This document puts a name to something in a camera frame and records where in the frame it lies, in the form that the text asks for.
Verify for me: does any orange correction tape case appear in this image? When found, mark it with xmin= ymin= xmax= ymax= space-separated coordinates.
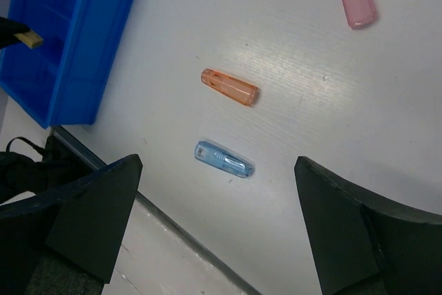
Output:
xmin=201 ymin=69 xmax=259 ymax=107

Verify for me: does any blue plastic divided tray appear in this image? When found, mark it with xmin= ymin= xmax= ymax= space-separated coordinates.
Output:
xmin=1 ymin=0 xmax=133 ymax=128

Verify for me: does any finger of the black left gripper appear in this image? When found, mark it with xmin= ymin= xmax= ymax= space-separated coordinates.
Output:
xmin=0 ymin=17 xmax=30 ymax=49

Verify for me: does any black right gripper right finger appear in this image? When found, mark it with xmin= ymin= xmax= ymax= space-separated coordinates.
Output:
xmin=294 ymin=156 xmax=441 ymax=294

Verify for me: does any blue correction tape case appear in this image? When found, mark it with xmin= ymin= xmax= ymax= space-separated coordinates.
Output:
xmin=194 ymin=141 xmax=254 ymax=178

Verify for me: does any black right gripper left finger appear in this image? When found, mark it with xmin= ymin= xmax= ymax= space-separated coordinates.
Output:
xmin=1 ymin=154 xmax=143 ymax=294

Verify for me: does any tan small eraser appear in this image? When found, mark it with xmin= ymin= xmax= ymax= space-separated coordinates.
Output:
xmin=14 ymin=30 xmax=44 ymax=49

